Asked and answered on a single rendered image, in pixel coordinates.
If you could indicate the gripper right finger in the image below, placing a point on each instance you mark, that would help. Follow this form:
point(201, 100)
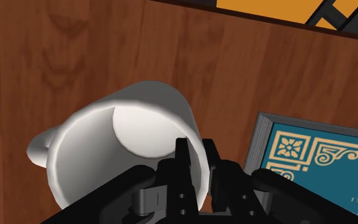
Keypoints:
point(247, 192)

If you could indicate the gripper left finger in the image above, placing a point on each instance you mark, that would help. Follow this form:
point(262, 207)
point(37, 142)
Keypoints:
point(178, 186)

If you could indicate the white mug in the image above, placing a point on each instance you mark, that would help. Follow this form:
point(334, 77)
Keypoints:
point(129, 133)

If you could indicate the teal book with gold ornament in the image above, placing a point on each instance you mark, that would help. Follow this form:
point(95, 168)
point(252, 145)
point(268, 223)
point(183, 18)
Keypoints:
point(324, 167)

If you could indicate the black chair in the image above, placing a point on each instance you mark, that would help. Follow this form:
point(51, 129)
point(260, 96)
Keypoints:
point(336, 15)

